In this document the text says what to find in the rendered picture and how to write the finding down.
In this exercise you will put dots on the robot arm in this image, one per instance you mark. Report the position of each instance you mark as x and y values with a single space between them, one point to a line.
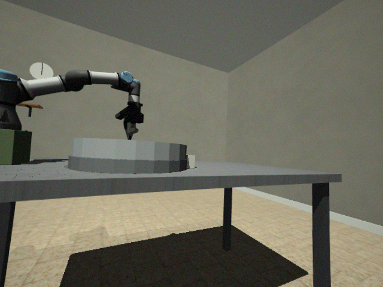
72 81

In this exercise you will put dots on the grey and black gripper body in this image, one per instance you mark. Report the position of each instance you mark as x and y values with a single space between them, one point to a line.
135 113

